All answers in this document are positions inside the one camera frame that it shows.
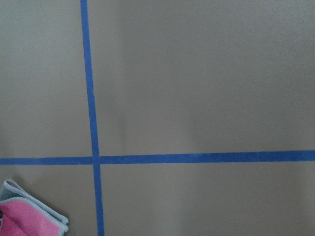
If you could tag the pink and grey towel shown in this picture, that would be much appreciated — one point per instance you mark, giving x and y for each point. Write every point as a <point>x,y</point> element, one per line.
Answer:
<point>21,214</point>

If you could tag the brown paper table cover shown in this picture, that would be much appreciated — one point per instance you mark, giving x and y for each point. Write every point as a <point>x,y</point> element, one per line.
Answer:
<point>162,117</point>

